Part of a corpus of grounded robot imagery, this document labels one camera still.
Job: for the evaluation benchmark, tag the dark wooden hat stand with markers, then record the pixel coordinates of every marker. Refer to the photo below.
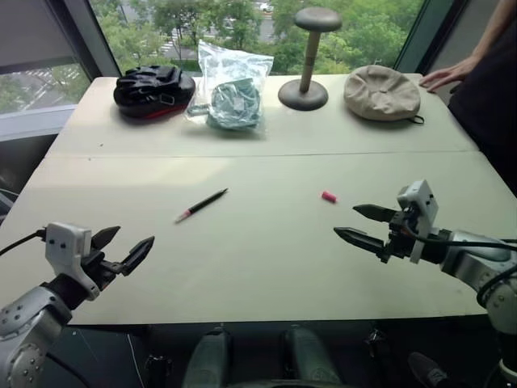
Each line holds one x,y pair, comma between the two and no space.
309,60

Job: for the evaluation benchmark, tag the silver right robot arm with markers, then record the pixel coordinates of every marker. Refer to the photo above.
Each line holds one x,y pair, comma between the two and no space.
476,262

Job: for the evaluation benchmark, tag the black cap with red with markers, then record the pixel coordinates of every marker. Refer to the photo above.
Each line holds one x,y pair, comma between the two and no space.
155,92

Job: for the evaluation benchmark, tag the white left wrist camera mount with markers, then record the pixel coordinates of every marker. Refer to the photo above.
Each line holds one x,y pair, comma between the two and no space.
66,246

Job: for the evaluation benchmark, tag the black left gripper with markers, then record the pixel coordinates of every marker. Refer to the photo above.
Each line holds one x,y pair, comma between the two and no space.
103,268

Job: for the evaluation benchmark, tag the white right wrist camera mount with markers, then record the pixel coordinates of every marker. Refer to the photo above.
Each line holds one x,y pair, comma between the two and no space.
422,202

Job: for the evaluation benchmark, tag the clear plastic zip bag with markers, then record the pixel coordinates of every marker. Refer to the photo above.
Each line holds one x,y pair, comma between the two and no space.
230,87

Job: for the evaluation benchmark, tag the dark grey rounded shape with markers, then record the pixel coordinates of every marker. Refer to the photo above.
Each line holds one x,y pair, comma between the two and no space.
208,359
309,357

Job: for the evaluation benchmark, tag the bystander bare hand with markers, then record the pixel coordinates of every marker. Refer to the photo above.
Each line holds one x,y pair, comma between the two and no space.
440,77

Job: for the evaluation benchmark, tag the beige beret hat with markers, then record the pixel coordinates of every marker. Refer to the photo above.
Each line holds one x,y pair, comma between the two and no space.
381,94

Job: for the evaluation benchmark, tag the bystander bare forearm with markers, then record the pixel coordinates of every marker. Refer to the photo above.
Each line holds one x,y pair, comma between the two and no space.
478,56

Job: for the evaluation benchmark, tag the black shoe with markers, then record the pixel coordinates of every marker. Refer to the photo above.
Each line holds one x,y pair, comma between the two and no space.
428,369

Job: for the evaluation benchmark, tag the pink pen cap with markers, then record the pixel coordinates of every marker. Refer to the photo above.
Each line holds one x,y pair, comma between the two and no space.
329,196

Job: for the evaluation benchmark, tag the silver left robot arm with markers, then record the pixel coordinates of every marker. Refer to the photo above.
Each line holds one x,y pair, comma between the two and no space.
28,323

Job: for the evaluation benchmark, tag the black pen with pink end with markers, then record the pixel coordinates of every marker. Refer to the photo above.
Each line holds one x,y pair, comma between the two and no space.
200,206

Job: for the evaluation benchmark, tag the bystander dark clothed body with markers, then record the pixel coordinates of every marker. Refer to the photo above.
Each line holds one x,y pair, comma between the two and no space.
493,101

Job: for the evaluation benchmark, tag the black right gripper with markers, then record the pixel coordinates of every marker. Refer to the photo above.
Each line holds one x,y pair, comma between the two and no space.
402,238

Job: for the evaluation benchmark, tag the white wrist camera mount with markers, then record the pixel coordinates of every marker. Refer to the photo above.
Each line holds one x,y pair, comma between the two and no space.
66,246
422,202

